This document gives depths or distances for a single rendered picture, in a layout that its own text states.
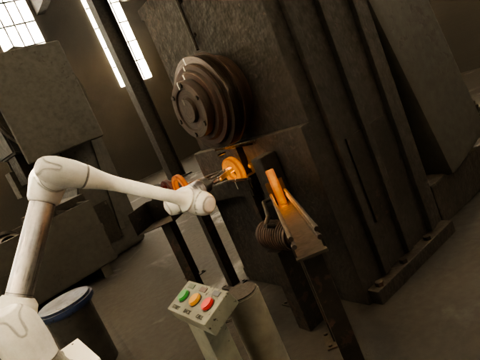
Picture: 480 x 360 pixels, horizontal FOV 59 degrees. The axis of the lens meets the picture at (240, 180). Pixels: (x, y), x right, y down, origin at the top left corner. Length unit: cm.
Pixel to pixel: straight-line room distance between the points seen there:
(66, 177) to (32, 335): 57
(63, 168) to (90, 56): 1121
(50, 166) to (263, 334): 99
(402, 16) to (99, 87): 1087
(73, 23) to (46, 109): 868
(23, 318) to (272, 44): 138
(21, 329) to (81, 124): 321
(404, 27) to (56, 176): 181
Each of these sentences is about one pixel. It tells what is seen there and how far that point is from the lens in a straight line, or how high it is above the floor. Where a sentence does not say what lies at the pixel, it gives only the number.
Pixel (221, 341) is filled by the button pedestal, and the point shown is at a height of 47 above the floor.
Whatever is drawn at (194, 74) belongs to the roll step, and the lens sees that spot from 203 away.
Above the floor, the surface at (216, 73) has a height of 122.
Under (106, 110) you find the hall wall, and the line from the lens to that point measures 1261.
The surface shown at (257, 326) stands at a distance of 140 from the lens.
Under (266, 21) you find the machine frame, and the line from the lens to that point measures 185.
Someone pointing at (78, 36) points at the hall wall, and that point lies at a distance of 1300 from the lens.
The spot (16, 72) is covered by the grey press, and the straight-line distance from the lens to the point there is 460.
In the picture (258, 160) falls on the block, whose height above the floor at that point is 79.
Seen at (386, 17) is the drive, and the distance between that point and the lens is 237.
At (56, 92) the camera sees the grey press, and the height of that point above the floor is 181.
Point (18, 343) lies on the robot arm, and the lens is 166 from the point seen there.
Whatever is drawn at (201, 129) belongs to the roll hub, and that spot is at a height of 101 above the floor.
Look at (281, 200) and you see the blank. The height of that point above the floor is 67.
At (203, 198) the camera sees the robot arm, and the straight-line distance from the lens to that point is 182.
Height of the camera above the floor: 109
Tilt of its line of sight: 10 degrees down
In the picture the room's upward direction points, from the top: 23 degrees counter-clockwise
